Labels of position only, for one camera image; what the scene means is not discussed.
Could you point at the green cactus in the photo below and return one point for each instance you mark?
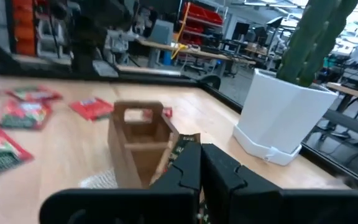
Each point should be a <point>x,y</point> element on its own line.
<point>309,40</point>

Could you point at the wooden three-compartment tray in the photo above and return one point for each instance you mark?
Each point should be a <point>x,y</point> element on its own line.
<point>135,155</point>

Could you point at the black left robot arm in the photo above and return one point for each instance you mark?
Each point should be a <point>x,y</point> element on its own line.
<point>84,40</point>

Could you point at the orange drawer cabinet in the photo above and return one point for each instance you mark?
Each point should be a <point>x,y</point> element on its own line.
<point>23,28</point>

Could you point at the wooden workbench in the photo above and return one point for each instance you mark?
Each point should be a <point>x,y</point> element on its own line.
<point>197,53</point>

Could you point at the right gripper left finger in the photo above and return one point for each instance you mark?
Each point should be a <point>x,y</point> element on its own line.
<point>182,183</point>

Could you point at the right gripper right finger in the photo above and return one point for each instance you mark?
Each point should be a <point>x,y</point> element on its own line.
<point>228,186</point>

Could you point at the white hexagonal plant pot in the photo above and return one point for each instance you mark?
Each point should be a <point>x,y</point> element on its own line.
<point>278,121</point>

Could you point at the red storage bin shelf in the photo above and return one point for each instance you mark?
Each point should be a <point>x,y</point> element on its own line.
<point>202,14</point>

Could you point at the round woven placemat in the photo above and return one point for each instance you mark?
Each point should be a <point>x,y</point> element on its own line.
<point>101,180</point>

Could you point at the beige tea packet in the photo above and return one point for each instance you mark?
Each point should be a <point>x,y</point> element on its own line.
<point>183,144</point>

